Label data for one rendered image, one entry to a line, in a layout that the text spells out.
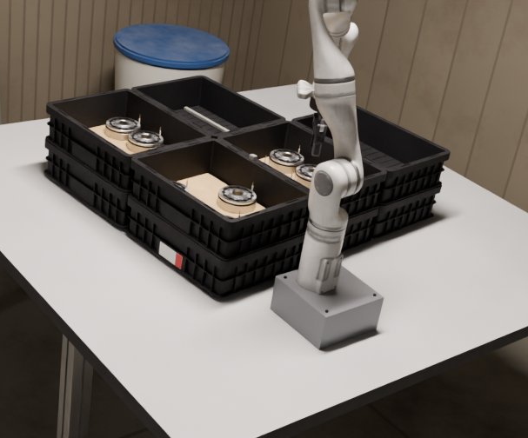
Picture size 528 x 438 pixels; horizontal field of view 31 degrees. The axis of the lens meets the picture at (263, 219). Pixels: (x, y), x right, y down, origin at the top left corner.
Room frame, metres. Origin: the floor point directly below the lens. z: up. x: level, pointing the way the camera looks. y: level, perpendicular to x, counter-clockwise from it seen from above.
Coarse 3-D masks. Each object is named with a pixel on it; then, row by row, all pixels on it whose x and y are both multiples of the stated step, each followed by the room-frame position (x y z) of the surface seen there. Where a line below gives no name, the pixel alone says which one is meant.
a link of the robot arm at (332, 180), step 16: (336, 160) 2.03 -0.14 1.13; (320, 176) 1.99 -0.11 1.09; (336, 176) 1.98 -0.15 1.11; (352, 176) 2.00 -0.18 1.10; (320, 192) 1.99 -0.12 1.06; (336, 192) 1.97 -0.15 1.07; (352, 192) 2.01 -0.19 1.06; (320, 208) 1.99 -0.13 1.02; (336, 208) 1.97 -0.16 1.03; (320, 224) 1.98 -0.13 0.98; (336, 224) 1.98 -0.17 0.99
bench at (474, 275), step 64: (0, 128) 2.82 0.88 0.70; (0, 192) 2.39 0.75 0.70; (64, 192) 2.46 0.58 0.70; (448, 192) 2.89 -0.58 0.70; (0, 256) 2.09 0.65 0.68; (64, 256) 2.11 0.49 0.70; (128, 256) 2.16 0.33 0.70; (384, 256) 2.39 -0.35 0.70; (448, 256) 2.45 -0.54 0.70; (512, 256) 2.52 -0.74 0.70; (64, 320) 1.84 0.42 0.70; (128, 320) 1.88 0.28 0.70; (192, 320) 1.92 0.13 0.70; (256, 320) 1.97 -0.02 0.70; (384, 320) 2.06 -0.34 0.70; (448, 320) 2.11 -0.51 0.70; (512, 320) 2.16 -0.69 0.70; (64, 384) 1.92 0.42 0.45; (128, 384) 1.64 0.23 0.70; (192, 384) 1.68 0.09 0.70; (256, 384) 1.72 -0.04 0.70; (320, 384) 1.75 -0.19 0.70; (384, 384) 1.79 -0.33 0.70
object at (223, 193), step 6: (228, 186) 2.34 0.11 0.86; (234, 186) 2.35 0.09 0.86; (240, 186) 2.35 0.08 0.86; (222, 192) 2.31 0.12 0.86; (228, 192) 2.31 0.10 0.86; (246, 192) 2.32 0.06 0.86; (252, 192) 2.33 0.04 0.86; (222, 198) 2.27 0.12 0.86; (228, 198) 2.27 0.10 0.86; (234, 198) 2.28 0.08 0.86; (240, 198) 2.28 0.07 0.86; (246, 198) 2.29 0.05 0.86; (252, 198) 2.29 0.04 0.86; (240, 204) 2.26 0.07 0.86
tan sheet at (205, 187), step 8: (200, 176) 2.44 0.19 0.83; (208, 176) 2.45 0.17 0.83; (184, 184) 2.37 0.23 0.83; (192, 184) 2.38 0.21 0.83; (200, 184) 2.39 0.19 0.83; (208, 184) 2.40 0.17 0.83; (216, 184) 2.40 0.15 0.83; (224, 184) 2.41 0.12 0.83; (192, 192) 2.33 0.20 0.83; (200, 192) 2.34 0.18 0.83; (208, 192) 2.35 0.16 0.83; (216, 192) 2.36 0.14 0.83; (208, 200) 2.30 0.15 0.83; (216, 200) 2.31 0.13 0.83; (216, 208) 2.27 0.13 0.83; (256, 208) 2.30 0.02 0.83; (264, 208) 2.31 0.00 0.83; (232, 216) 2.23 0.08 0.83
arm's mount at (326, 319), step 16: (288, 272) 2.05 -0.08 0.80; (288, 288) 1.99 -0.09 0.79; (336, 288) 2.02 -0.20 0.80; (352, 288) 2.03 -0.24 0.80; (368, 288) 2.04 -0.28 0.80; (272, 304) 2.02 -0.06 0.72; (288, 304) 1.98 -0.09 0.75; (304, 304) 1.94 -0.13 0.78; (320, 304) 1.94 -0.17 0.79; (336, 304) 1.95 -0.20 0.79; (352, 304) 1.96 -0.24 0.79; (368, 304) 1.98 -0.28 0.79; (288, 320) 1.97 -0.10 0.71; (304, 320) 1.93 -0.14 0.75; (320, 320) 1.90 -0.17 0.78; (336, 320) 1.91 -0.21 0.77; (352, 320) 1.95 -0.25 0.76; (368, 320) 1.99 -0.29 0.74; (304, 336) 1.93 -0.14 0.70; (320, 336) 1.89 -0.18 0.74; (336, 336) 1.92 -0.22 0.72; (352, 336) 1.96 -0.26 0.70
